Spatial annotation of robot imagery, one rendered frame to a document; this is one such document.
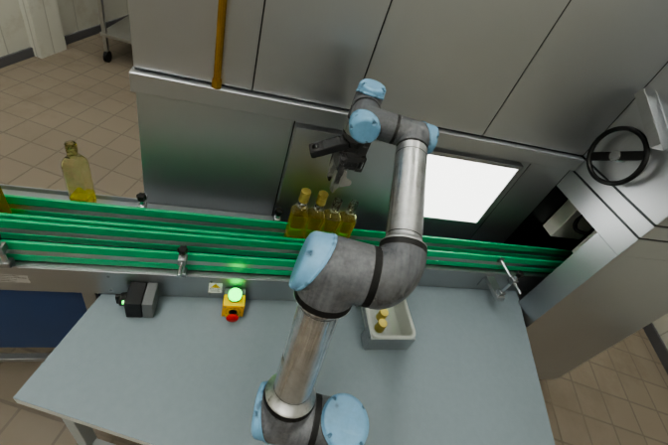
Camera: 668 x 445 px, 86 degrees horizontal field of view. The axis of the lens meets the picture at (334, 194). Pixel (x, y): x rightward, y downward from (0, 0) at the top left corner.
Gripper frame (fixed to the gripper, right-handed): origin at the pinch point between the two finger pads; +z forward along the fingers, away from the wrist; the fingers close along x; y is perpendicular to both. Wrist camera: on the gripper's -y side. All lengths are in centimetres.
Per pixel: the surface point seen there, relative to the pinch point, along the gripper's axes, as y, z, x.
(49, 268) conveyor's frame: -78, 34, -11
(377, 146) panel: 16.9, -8.7, 11.8
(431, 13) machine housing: 17, -52, 15
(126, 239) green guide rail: -60, 30, -3
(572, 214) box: 115, 6, 3
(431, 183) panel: 44.8, 3.7, 10.6
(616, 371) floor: 240, 120, -28
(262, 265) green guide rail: -17.3, 28.4, -12.2
